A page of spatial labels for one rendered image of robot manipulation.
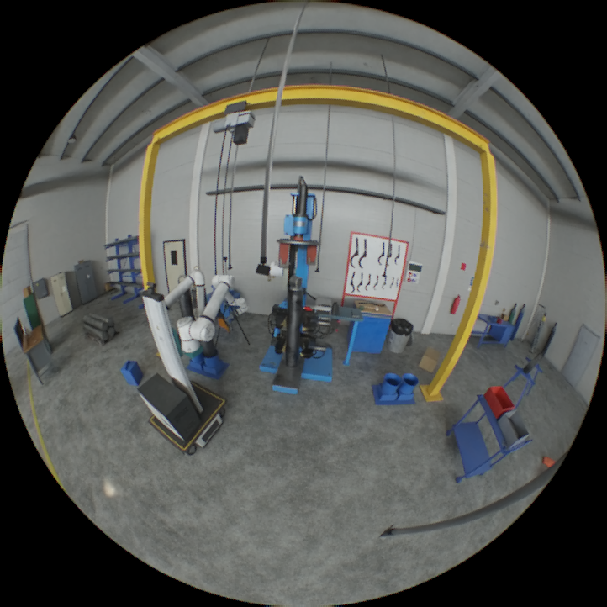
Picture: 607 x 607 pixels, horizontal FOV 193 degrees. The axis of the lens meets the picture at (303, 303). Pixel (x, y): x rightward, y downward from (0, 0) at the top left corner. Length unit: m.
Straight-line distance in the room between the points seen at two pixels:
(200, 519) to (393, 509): 1.95
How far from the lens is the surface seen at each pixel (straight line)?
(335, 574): 2.38
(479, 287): 2.83
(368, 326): 3.63
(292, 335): 2.66
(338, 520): 2.27
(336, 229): 4.31
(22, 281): 10.98
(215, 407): 2.41
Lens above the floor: 2.21
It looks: 22 degrees down
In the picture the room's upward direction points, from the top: 4 degrees clockwise
